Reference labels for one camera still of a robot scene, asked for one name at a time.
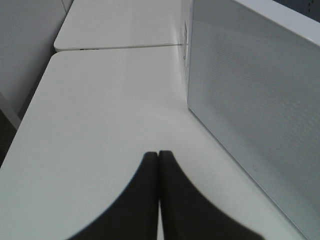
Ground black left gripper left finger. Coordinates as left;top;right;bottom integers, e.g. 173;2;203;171
71;152;159;240

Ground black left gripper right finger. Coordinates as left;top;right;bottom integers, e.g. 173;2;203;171
158;150;263;240

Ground white microwave door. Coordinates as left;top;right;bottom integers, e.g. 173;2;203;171
187;0;320;240

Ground white microwave oven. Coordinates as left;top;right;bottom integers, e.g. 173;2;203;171
179;0;320;240

